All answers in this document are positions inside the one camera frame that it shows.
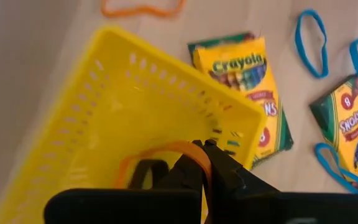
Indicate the orange rubber band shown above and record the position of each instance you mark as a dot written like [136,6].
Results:
[166,13]

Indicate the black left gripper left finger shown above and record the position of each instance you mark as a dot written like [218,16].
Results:
[191,174]

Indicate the red rubber band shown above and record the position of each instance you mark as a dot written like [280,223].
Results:
[194,152]

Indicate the grey-blue rubber band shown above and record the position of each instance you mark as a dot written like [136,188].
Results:
[324,53]

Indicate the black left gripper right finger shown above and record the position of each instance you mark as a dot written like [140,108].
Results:
[225,177]

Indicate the wide black rubber band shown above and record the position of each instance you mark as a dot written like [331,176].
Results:
[141,168]

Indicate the yellow plastic basket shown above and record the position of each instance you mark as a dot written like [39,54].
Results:
[120,118]

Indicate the yellow crayon box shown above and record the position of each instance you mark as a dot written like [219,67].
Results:
[350,124]
[244,77]

